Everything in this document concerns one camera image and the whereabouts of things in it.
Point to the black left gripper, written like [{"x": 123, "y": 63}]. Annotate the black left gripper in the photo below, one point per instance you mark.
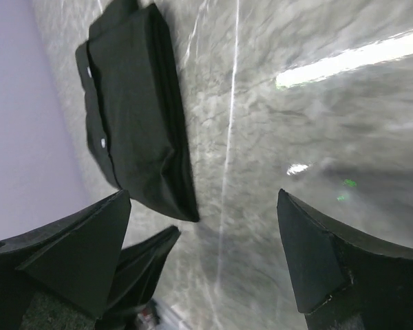
[{"x": 136, "y": 277}]

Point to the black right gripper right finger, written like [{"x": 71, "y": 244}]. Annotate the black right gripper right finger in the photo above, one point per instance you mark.
[{"x": 343, "y": 278}]

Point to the black long sleeve shirt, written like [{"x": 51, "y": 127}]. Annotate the black long sleeve shirt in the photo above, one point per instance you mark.
[{"x": 135, "y": 124}]

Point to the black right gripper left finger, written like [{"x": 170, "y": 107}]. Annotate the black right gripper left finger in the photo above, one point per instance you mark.
[{"x": 71, "y": 260}]

